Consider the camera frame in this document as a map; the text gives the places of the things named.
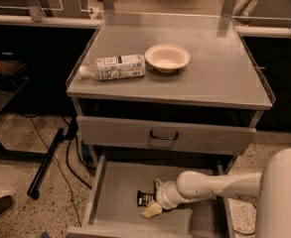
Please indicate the grey top drawer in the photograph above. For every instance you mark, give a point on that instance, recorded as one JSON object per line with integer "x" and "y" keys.
{"x": 195, "y": 138}

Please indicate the grey drawer cabinet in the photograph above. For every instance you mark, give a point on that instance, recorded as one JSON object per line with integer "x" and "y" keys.
{"x": 168, "y": 86}

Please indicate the open grey middle drawer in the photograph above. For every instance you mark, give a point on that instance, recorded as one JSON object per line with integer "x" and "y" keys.
{"x": 112, "y": 210}

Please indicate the black metal stand leg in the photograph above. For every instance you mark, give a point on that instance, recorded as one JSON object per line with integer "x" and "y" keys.
{"x": 34, "y": 188}

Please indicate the black rxbar chocolate wrapper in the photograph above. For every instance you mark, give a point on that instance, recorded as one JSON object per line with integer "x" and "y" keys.
{"x": 144, "y": 198}

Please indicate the white horizontal rail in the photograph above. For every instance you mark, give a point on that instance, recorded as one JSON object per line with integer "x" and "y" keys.
{"x": 50, "y": 22}

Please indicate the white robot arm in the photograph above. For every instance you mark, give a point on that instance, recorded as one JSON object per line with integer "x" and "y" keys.
{"x": 269, "y": 191}

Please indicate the white paper bowl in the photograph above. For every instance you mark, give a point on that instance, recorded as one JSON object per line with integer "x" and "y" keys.
{"x": 167, "y": 58}

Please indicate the dark side table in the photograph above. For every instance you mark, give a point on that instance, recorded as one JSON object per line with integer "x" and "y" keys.
{"x": 11, "y": 80}

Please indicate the black drawer handle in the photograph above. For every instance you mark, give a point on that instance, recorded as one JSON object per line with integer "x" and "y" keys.
{"x": 164, "y": 137}

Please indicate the clear plastic water bottle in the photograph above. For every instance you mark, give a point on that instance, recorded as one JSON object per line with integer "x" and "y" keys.
{"x": 110, "y": 68}

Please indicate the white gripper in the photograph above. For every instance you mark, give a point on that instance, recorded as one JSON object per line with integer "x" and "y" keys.
{"x": 165, "y": 195}

